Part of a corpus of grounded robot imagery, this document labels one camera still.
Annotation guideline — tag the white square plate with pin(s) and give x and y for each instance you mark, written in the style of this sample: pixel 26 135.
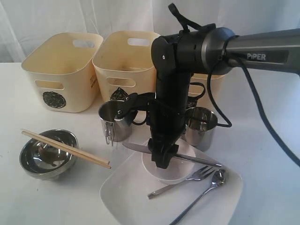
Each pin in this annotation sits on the white square plate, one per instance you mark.
pixel 125 191

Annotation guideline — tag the steel spoon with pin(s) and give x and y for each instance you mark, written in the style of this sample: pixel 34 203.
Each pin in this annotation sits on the steel spoon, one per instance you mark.
pixel 219 178

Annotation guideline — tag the steel mug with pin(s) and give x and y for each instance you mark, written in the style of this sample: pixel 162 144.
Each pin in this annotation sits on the steel mug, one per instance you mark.
pixel 200 124
pixel 115 130

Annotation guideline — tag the stainless steel bowl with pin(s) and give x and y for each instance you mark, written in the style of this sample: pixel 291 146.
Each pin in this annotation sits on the stainless steel bowl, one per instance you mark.
pixel 43 161

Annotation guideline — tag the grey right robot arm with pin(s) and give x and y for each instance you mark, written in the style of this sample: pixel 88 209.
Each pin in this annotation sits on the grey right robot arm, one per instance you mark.
pixel 212 51

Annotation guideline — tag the cream bin with triangle mark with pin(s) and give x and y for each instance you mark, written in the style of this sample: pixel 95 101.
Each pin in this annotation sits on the cream bin with triangle mark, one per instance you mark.
pixel 124 60

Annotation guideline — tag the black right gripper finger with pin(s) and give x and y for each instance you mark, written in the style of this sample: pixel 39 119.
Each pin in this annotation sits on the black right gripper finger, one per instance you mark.
pixel 169 153
pixel 157 155

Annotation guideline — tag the cream bin with square mark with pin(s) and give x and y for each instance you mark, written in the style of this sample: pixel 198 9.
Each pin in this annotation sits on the cream bin with square mark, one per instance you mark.
pixel 195 90

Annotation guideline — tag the white plastic bowl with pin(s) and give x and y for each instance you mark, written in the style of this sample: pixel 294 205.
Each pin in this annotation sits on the white plastic bowl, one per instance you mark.
pixel 176 172

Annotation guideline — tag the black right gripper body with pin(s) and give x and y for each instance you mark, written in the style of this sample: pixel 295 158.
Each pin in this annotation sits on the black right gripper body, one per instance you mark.
pixel 166 118

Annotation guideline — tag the steel fork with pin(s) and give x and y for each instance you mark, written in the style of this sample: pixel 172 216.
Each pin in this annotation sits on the steel fork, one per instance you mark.
pixel 198 175

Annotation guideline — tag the cream bin with circle mark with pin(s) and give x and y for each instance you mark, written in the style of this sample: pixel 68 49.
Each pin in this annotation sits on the cream bin with circle mark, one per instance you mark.
pixel 61 71

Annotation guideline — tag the steel table knife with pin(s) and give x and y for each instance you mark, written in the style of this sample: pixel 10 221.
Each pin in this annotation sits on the steel table knife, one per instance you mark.
pixel 144 149

